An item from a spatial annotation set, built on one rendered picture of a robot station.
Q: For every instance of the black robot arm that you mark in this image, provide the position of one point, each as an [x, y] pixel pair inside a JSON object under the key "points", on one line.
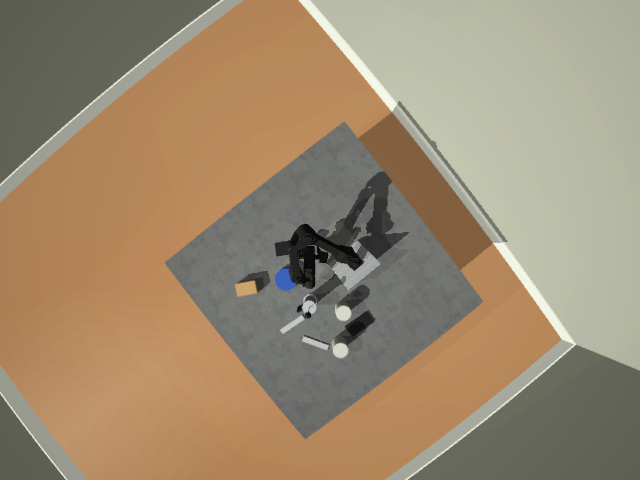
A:
{"points": [[342, 254]]}

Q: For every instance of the black flat bar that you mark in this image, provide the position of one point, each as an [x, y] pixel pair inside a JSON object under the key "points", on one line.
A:
{"points": [[282, 249], [359, 324]]}

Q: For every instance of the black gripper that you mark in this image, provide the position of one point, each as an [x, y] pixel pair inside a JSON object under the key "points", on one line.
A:
{"points": [[321, 256]]}

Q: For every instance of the blue short cylinder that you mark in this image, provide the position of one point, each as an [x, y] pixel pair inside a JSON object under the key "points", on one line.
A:
{"points": [[283, 281]]}

